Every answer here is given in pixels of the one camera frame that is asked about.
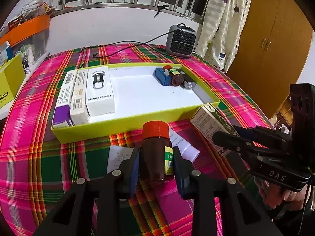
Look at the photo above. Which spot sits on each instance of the pink plaid desktop cloth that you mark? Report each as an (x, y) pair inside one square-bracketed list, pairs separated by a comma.
[(37, 164)]

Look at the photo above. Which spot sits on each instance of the white blue carton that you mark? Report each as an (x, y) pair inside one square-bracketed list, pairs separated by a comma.
[(5, 52)]

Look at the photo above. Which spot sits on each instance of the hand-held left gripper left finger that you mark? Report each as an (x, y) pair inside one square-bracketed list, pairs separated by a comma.
[(134, 172)]

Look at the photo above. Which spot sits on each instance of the brown bottle orange cap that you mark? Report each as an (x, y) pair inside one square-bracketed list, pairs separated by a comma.
[(153, 157), (176, 77)]

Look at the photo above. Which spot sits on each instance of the pile of small clutter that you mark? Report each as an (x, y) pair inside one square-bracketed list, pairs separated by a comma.
[(29, 11)]

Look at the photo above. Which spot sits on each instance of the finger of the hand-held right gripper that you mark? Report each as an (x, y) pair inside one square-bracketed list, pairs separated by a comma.
[(233, 141), (246, 132)]

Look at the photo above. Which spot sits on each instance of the purple and white box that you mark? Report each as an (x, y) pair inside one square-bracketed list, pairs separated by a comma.
[(62, 103)]

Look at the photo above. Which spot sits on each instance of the yellow-green tray box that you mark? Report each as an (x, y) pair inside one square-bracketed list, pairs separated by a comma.
[(147, 98)]

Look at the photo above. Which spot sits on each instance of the person's right hand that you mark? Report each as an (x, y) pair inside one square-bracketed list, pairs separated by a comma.
[(278, 198)]

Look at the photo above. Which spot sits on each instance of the white bottle purple cap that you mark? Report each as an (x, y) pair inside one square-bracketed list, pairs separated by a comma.
[(118, 157), (183, 147)]

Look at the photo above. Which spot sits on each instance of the small blue box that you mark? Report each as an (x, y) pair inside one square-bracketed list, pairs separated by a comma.
[(161, 76)]

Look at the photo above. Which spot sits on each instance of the cream dotted curtain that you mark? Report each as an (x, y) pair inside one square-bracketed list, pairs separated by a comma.
[(221, 24)]

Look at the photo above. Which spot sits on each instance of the grey desktop heater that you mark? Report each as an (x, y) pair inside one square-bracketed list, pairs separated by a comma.
[(181, 41)]

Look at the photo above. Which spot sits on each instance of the slim white box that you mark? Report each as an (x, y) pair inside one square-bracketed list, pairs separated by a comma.
[(79, 98)]

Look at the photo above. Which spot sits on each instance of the green and white box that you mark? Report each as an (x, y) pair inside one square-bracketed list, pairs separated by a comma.
[(209, 125)]

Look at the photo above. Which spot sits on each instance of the clear bin orange lid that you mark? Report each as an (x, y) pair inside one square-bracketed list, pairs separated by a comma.
[(27, 29)]

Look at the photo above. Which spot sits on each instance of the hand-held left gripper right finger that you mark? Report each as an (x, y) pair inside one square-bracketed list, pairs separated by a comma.
[(181, 186)]

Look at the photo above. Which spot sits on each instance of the closed yellow-green box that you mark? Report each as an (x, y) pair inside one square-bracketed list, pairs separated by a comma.
[(9, 86)]

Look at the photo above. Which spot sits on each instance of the brown wooden wardrobe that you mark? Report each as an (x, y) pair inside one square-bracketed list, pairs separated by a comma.
[(270, 41)]

